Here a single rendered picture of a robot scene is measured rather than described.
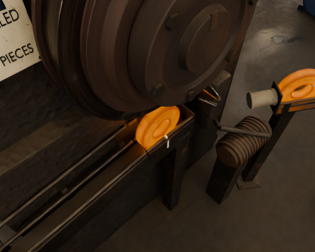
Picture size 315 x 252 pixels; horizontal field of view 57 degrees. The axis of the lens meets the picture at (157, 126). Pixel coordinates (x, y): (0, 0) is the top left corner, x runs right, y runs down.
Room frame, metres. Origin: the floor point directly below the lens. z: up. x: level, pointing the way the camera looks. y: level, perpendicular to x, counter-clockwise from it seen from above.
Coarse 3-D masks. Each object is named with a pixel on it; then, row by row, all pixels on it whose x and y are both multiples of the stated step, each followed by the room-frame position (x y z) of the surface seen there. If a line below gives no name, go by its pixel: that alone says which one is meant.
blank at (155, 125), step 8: (152, 112) 0.50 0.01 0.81; (160, 112) 0.49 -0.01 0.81; (168, 112) 0.51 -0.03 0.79; (176, 112) 0.53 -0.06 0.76; (144, 120) 0.48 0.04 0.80; (152, 120) 0.47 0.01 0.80; (160, 120) 0.49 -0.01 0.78; (168, 120) 0.52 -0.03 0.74; (176, 120) 0.54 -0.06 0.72; (144, 128) 0.46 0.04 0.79; (152, 128) 0.47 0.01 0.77; (160, 128) 0.52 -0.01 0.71; (168, 128) 0.51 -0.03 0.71; (136, 136) 0.46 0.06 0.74; (144, 136) 0.45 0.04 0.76; (152, 136) 0.47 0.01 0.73; (160, 136) 0.49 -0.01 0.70; (144, 144) 0.45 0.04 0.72
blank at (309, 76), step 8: (296, 72) 0.69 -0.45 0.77; (304, 72) 0.68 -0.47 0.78; (312, 72) 0.68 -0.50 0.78; (288, 80) 0.67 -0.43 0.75; (296, 80) 0.67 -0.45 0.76; (304, 80) 0.67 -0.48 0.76; (312, 80) 0.67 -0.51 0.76; (280, 88) 0.67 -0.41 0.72; (288, 88) 0.66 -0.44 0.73; (304, 88) 0.70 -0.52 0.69; (312, 88) 0.67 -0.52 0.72; (288, 96) 0.67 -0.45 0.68; (296, 96) 0.67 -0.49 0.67; (304, 96) 0.67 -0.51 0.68
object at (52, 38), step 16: (48, 0) 0.38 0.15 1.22; (64, 0) 0.34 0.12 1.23; (80, 0) 0.36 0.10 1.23; (48, 16) 0.37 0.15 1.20; (64, 16) 0.34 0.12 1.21; (80, 16) 0.36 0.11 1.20; (48, 32) 0.36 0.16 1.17; (64, 32) 0.34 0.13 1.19; (48, 48) 0.37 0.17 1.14; (64, 48) 0.33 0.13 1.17; (64, 64) 0.33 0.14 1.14; (80, 64) 0.34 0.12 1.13; (64, 80) 0.32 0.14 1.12; (80, 80) 0.34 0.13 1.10; (80, 96) 0.33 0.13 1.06; (96, 96) 0.35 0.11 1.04; (96, 112) 0.35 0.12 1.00; (112, 112) 0.37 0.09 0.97; (128, 112) 0.39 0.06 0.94; (144, 112) 0.42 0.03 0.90
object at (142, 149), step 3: (180, 117) 0.59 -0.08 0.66; (180, 120) 0.58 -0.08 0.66; (183, 120) 0.58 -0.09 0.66; (177, 123) 0.57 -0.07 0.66; (135, 144) 0.49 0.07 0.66; (138, 144) 0.49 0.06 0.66; (135, 147) 0.47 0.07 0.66; (138, 147) 0.47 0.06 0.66; (141, 147) 0.47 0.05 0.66; (138, 150) 0.46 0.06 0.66; (141, 150) 0.46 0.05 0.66; (144, 150) 0.46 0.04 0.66
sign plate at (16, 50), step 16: (16, 0) 0.43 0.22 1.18; (0, 16) 0.41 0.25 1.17; (16, 16) 0.42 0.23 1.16; (0, 32) 0.40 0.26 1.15; (16, 32) 0.41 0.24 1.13; (32, 32) 0.43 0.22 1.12; (0, 48) 0.39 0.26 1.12; (16, 48) 0.41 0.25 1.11; (32, 48) 0.42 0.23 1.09; (0, 64) 0.38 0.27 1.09; (16, 64) 0.40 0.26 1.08; (0, 80) 0.37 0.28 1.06
